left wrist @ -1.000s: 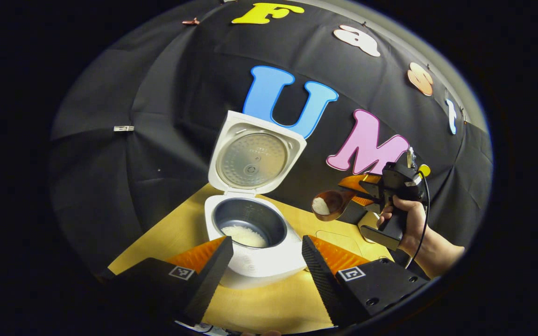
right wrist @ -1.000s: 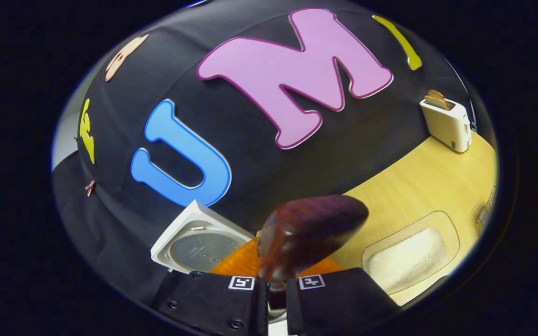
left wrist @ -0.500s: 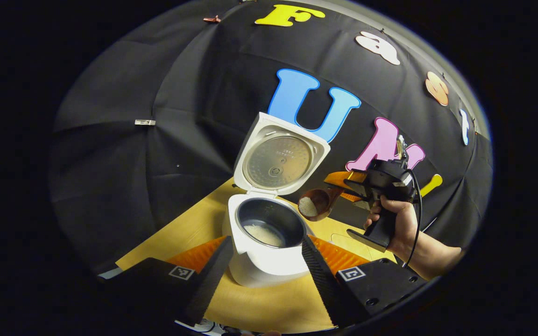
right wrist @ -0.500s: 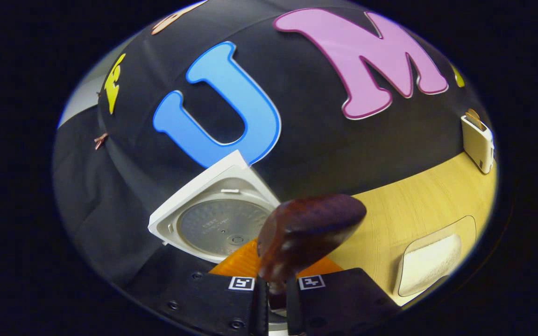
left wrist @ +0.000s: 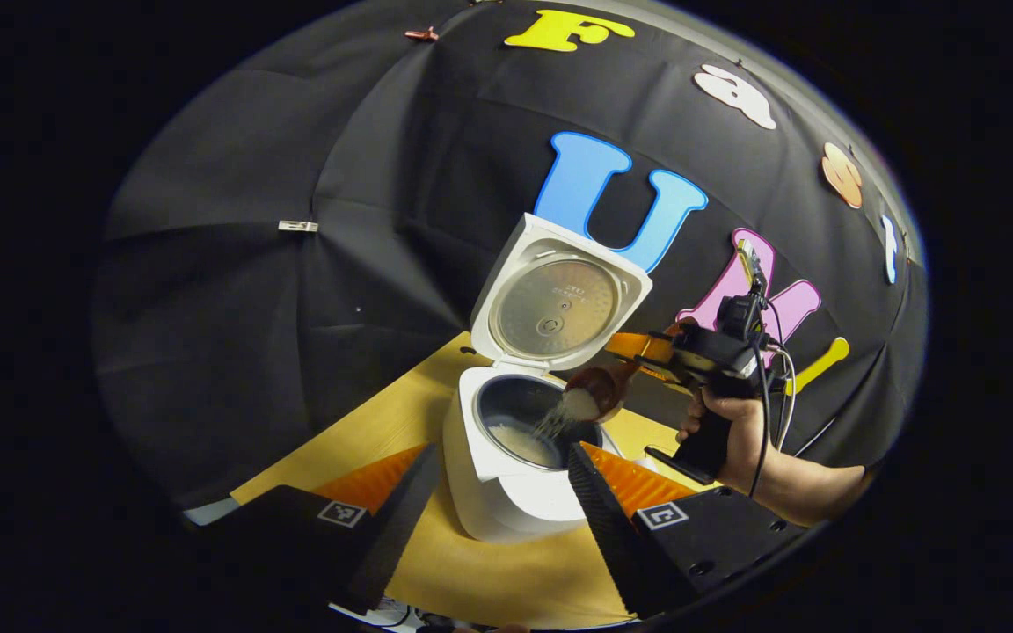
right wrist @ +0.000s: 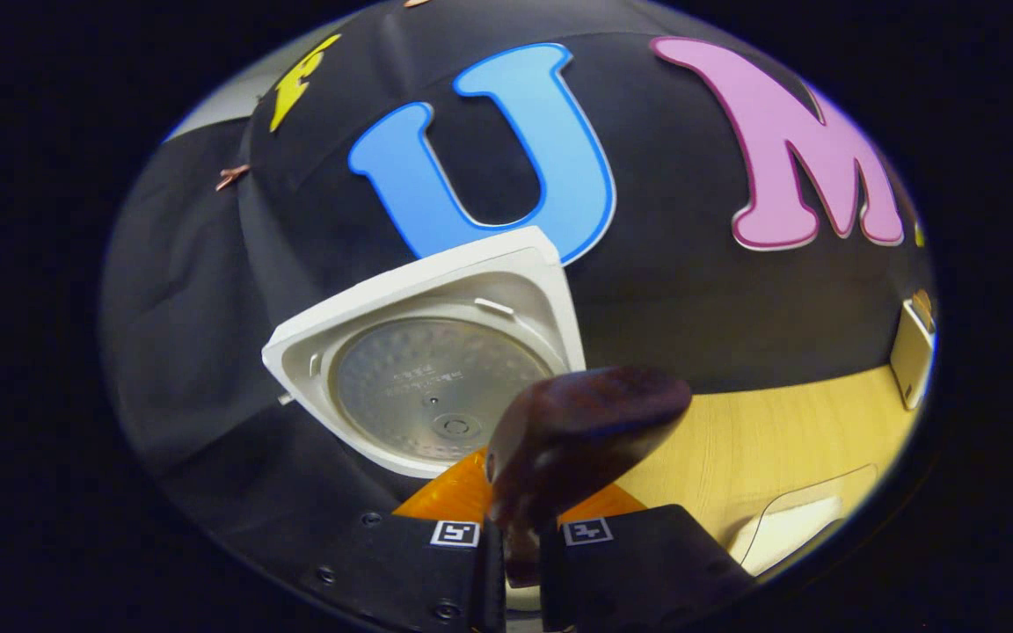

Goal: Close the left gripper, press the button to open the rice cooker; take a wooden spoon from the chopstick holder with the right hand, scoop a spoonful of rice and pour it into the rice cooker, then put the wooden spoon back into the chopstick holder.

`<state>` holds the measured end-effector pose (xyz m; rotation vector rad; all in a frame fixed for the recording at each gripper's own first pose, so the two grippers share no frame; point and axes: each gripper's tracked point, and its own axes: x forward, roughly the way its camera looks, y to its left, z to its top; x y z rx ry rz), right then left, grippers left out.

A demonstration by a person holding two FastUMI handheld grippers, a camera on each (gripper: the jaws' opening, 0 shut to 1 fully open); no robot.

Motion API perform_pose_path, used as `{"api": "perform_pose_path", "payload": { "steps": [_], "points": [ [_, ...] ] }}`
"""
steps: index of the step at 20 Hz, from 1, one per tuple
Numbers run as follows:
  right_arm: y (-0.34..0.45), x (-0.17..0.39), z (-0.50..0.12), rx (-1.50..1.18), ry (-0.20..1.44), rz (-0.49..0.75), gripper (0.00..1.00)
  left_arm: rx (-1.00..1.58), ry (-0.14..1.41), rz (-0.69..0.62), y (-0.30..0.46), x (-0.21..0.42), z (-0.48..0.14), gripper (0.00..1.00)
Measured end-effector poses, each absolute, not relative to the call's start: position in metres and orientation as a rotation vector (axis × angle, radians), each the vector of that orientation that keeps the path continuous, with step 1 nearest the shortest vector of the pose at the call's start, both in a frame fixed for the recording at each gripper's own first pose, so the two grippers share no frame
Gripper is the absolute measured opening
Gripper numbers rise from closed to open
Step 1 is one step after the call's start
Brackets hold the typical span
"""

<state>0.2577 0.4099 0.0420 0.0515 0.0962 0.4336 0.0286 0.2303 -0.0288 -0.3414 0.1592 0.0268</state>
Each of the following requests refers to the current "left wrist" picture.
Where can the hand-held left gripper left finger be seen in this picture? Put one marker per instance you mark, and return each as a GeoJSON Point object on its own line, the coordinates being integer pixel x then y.
{"type": "Point", "coordinates": [392, 527]}

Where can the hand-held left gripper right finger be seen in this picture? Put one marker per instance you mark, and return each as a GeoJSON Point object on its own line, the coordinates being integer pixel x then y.
{"type": "Point", "coordinates": [612, 527]}

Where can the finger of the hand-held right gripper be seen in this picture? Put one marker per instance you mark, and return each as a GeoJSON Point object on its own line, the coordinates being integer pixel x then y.
{"type": "Point", "coordinates": [638, 345]}
{"type": "Point", "coordinates": [669, 374]}

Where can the brown wooden spoon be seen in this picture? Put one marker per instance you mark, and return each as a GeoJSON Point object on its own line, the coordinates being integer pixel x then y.
{"type": "Point", "coordinates": [612, 387]}

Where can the white rice cooker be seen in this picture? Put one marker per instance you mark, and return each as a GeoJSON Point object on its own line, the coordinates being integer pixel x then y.
{"type": "Point", "coordinates": [506, 505]}

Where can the black backdrop cloth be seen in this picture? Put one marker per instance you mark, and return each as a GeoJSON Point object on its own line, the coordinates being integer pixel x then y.
{"type": "Point", "coordinates": [295, 308]}

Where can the silver clip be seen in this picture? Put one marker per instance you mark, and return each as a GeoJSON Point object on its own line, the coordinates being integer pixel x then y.
{"type": "Point", "coordinates": [298, 226]}

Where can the copper clip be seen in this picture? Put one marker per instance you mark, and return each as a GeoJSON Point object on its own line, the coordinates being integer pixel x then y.
{"type": "Point", "coordinates": [421, 34]}

